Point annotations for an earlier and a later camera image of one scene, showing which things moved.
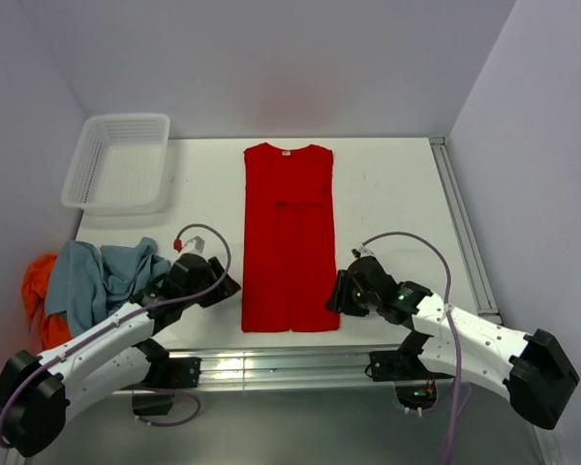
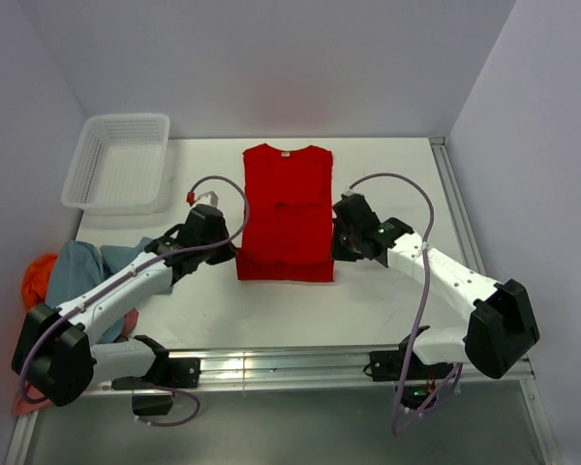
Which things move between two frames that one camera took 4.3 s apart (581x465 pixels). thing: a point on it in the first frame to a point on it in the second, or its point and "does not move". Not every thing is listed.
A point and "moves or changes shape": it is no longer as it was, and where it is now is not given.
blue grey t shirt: [89, 281] does not move
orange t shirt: [54, 328] does not move
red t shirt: [290, 252] moves or changes shape
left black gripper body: [211, 274] to [218, 256]
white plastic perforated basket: [119, 165] does not move
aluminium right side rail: [468, 243] does not move
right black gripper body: [350, 297] to [344, 243]
